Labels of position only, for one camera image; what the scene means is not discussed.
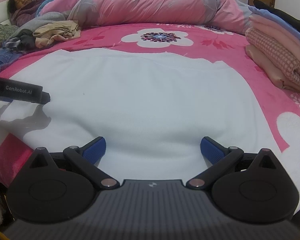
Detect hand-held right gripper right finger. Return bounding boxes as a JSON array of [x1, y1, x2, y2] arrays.
[[186, 136, 276, 190]]

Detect light pink folded garment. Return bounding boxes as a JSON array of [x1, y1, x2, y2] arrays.
[[249, 15, 300, 53]]

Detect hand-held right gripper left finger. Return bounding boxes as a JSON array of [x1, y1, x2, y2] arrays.
[[29, 136, 120, 190]]

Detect white sweatshirt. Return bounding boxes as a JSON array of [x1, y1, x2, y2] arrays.
[[0, 49, 270, 173]]

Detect pink floral quilt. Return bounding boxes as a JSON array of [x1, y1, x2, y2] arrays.
[[39, 0, 249, 34]]

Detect pink floral blanket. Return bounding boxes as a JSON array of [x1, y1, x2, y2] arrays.
[[0, 22, 300, 205]]

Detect dark grey garment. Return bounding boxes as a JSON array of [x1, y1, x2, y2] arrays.
[[20, 29, 40, 50]]

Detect blue folded garment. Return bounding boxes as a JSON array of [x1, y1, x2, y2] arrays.
[[247, 6, 300, 45]]

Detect black folded garment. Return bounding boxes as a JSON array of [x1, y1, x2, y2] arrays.
[[253, 0, 300, 30]]

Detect plaid shirt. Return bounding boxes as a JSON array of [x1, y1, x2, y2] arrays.
[[2, 36, 23, 52]]

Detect blue jeans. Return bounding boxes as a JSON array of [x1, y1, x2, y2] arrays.
[[0, 47, 23, 77]]

